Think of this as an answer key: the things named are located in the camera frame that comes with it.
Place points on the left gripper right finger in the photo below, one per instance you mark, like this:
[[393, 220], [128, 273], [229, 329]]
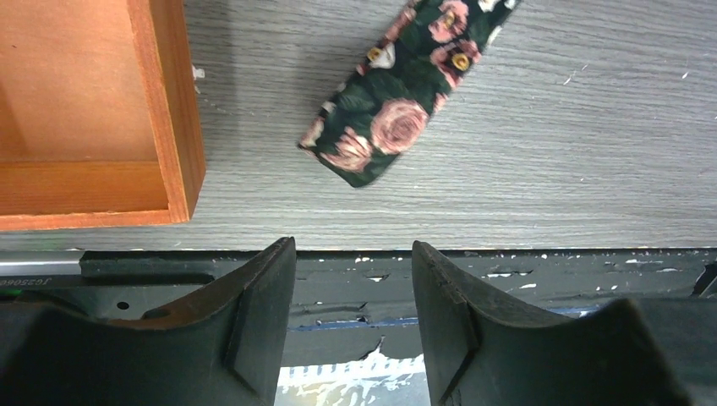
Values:
[[483, 346]]

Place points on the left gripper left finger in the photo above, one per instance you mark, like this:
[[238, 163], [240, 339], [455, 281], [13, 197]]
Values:
[[219, 345]]

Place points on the black pink floral tie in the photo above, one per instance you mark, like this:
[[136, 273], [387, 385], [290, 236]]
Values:
[[381, 109]]

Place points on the orange wooden compartment tray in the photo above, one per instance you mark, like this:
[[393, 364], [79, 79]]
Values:
[[100, 125]]

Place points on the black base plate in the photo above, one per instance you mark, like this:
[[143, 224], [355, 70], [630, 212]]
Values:
[[353, 322]]

